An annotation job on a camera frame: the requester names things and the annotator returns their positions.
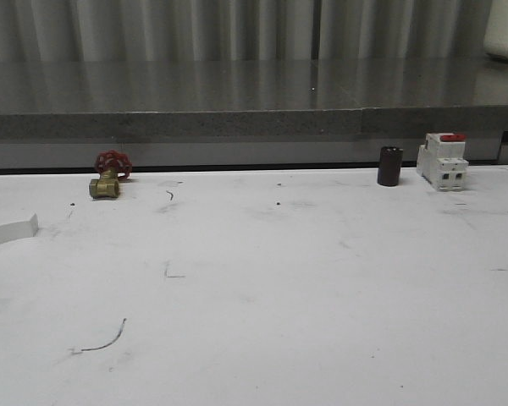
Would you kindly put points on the white half-ring pipe clamp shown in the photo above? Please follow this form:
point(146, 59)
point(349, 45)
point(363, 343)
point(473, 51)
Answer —
point(22, 229)

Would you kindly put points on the dark brown cylindrical coupling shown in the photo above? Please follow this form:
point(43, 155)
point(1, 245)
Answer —
point(390, 160)

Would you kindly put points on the brass valve red handwheel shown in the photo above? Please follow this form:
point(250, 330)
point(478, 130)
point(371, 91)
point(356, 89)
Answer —
point(112, 167)

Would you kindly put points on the grey stone counter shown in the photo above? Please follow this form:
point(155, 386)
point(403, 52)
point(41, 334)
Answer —
point(326, 113)

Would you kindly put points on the white container on counter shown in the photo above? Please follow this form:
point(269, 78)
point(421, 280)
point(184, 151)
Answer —
point(495, 42)

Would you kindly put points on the white circuit breaker red switch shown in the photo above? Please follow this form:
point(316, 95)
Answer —
point(441, 162)

